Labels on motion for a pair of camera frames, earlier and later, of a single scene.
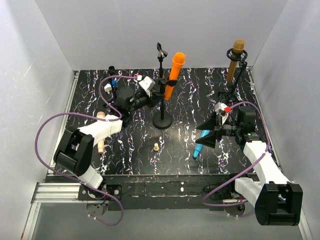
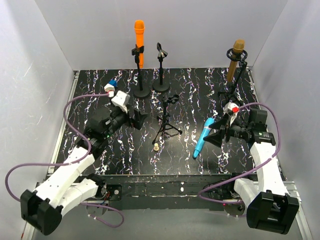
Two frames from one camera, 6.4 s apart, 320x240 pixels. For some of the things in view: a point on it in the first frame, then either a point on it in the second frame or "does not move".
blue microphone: x=198 y=146 does not move
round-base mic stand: x=162 y=121 → x=141 y=92
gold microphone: x=238 y=47 does not move
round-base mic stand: x=162 y=54 does not move
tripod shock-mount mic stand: x=240 y=58 does not move
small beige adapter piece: x=156 y=147 does not move
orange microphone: x=178 y=60 → x=139 y=27
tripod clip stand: x=111 y=72 → x=170 y=99
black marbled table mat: x=195 y=122 does not move
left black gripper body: x=155 y=95 → x=132 y=116
